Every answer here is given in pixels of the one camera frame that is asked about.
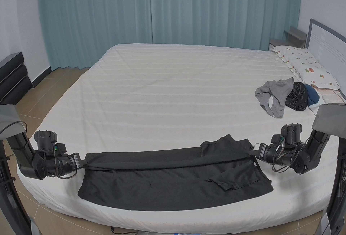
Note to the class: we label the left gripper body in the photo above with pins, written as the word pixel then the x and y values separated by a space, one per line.
pixel 70 161

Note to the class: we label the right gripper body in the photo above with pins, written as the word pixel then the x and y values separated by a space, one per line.
pixel 266 154

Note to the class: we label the black T-shirt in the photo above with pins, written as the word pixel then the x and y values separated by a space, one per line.
pixel 162 182

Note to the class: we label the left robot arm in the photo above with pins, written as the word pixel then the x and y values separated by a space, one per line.
pixel 24 158

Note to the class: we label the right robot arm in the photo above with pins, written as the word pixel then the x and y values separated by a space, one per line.
pixel 319 147

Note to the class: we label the grey shorts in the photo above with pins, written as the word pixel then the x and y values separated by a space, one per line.
pixel 278 93

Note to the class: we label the black glossy garment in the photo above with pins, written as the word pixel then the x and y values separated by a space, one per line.
pixel 296 97

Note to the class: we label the dark blue garment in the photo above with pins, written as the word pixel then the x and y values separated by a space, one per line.
pixel 313 94

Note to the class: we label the white printed pillow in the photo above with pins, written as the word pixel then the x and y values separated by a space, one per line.
pixel 305 66

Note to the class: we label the bed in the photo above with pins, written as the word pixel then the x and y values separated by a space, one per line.
pixel 175 87

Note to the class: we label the grey bedside table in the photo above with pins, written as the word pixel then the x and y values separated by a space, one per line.
pixel 294 35

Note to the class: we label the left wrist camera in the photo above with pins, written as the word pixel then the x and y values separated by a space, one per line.
pixel 60 148

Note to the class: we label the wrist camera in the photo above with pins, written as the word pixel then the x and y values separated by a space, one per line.
pixel 276 140
pixel 60 148

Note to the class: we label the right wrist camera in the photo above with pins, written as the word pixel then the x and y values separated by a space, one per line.
pixel 276 140

